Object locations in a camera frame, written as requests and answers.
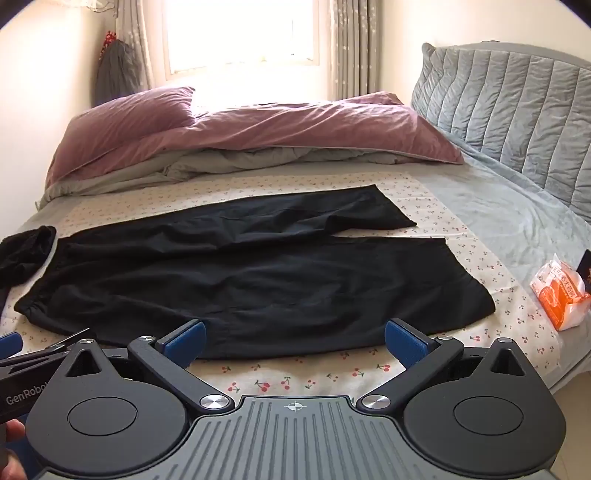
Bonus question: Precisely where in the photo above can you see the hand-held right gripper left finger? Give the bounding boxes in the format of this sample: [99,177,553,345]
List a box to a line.
[60,320,233,414]

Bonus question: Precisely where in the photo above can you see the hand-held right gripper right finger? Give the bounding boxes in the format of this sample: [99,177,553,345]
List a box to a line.
[355,318,533,414]

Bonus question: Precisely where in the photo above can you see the black pants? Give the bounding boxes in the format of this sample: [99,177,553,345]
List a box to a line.
[14,185,496,361]

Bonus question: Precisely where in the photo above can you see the person's left hand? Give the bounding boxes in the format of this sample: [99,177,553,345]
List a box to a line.
[0,418,27,480]

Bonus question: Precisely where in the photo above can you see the cherry print sheet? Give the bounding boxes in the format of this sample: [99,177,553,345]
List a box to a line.
[0,172,561,407]

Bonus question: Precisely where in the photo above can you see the dark crumpled cloth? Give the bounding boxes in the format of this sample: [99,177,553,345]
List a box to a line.
[0,225,57,310]

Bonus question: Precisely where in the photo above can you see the orange and white packet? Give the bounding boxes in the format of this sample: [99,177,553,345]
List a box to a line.
[529,259,591,332]

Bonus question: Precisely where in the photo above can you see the grey blanket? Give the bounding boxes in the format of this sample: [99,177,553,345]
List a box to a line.
[37,147,398,210]

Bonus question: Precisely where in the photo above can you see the pink pillow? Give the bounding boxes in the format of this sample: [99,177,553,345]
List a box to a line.
[60,86,197,148]

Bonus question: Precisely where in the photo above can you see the grey quilted headboard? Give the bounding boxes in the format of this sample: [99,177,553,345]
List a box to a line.
[410,42,591,204]

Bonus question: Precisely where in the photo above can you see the grey hanging garment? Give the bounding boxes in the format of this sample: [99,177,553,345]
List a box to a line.
[93,39,141,107]

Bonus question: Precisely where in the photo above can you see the grey patterned curtain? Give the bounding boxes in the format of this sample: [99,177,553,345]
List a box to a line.
[329,0,377,100]
[113,0,169,90]

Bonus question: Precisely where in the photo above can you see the window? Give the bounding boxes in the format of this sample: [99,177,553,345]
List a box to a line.
[159,0,331,77]

